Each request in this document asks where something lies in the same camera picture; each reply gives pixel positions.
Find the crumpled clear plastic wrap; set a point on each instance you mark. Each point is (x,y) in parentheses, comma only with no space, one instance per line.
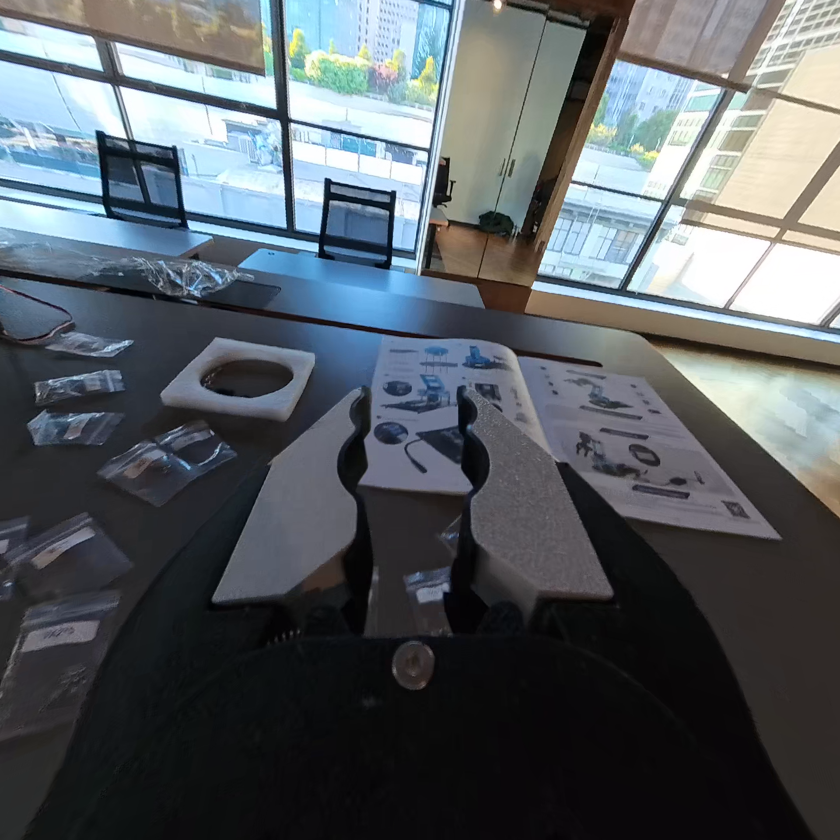
(144,270)

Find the black office chair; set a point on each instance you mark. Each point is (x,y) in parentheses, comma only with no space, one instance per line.
(444,180)

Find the dark device with red edge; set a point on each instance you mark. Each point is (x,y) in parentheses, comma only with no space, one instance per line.
(26,318)

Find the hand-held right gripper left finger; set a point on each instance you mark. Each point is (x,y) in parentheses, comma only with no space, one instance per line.
(295,512)

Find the grey table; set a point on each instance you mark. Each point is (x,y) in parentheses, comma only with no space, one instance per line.
(394,282)

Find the open instruction booklet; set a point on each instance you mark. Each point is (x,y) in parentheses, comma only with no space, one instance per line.
(590,420)

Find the white foam frame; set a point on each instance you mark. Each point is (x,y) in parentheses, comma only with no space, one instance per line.
(190,387)

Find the group of small plastic bags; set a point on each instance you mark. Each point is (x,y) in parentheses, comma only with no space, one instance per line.
(167,466)

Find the green bag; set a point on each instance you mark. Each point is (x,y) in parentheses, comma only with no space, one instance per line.
(495,223)

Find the brown roller blind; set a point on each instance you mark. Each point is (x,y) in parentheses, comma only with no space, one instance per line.
(164,33)
(695,39)

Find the black mesh chair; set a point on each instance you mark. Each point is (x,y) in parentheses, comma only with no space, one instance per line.
(141,177)
(358,223)

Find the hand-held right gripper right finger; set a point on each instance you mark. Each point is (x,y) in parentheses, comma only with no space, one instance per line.
(531,518)

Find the dark desk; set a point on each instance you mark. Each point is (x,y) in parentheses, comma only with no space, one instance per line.
(689,590)

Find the large framed window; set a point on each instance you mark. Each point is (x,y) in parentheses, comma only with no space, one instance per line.
(722,229)
(354,131)

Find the white cabinet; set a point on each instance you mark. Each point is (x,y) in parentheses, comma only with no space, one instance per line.
(512,98)

